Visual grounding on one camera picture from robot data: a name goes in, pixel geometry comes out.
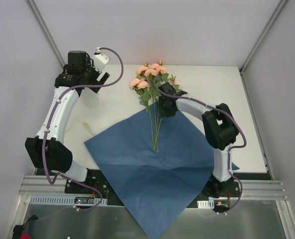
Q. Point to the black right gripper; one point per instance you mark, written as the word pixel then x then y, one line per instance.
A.
pixel 166 107

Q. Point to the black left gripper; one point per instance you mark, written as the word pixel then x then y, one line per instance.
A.
pixel 97 83

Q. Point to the white ribbed ceramic vase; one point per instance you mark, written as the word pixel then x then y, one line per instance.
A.
pixel 90 98

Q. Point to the cream printed ribbon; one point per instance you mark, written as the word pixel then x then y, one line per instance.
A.
pixel 78 127

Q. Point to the blue wrapping paper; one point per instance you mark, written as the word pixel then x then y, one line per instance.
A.
pixel 123 152

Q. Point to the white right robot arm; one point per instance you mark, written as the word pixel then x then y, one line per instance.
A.
pixel 220 132

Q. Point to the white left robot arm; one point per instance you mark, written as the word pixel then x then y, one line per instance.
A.
pixel 47 150

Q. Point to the red object bottom left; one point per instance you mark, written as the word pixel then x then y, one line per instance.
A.
pixel 25 236

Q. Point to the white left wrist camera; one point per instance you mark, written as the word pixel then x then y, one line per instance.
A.
pixel 99 60

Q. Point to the aluminium frame rail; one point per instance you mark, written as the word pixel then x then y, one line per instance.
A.
pixel 261 189

